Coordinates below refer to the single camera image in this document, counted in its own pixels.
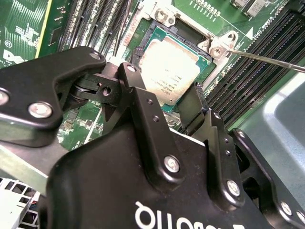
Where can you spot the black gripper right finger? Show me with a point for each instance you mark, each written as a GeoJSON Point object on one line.
{"type": "Point", "coordinates": [224, 167]}

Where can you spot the silver green CPU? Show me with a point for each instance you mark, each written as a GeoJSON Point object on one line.
{"type": "Point", "coordinates": [171, 66]}

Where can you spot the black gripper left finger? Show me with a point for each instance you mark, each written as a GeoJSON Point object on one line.
{"type": "Point", "coordinates": [35, 78]}

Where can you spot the metal CPU socket cover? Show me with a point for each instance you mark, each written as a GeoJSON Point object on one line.
{"type": "Point", "coordinates": [172, 121]}

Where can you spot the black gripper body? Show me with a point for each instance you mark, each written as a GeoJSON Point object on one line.
{"type": "Point", "coordinates": [107, 179]}

